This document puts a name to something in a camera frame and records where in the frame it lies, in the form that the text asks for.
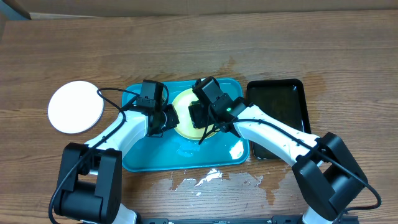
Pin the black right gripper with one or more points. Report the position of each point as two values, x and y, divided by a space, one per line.
200 116

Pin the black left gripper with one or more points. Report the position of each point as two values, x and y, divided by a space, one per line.
173 120

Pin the yellow plate with sauce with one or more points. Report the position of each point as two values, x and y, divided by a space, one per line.
185 127

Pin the white plate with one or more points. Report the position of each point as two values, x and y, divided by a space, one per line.
75 107

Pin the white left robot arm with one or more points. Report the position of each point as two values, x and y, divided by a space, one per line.
89 187

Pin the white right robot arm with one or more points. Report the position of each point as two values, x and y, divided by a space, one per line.
327 174

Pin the teal plastic tray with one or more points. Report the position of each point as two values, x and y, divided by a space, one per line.
173 151

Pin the black water tray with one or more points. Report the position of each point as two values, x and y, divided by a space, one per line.
283 100

